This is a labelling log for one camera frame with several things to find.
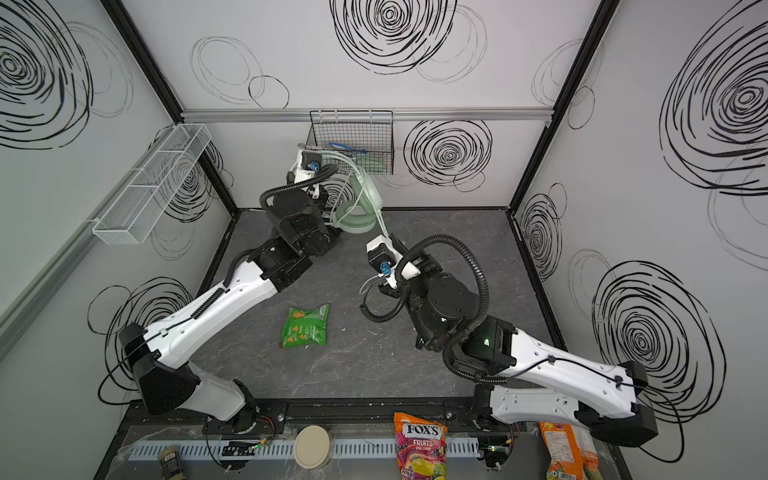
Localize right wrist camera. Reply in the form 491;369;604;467
366;234;421;298

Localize round beige lid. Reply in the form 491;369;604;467
294;425;332;470

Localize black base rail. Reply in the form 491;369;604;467
122;395;601;436

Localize small dark jar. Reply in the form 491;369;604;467
158;446;186;480

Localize mint green headphones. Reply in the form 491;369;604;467
320;150;389;236

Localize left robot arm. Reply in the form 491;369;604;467
118;164;338;433

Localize black wire basket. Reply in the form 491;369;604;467
305;109;395;175

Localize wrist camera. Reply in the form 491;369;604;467
366;234;421;298
287;149;322;184

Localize green snack bag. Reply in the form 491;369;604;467
280;304;330;348

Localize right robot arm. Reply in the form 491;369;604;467
360;234;658;449

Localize Fox's fruits candy bag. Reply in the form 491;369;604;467
394;412;447;480

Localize white wire shelf basket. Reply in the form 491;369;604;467
92;123;211;245

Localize blue handled tool in basket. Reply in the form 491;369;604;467
329;142;368;155

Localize white slotted cable duct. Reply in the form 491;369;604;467
127;436;481;462

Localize mint green headphone cable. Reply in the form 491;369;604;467
323;149;391;241

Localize orange snack bag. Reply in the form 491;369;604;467
539;422;603;480

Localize green item in basket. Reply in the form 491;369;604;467
357;153;392;175

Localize aluminium wall rail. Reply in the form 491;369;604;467
181;106;554;123

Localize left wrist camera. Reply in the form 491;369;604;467
287;149;322;184

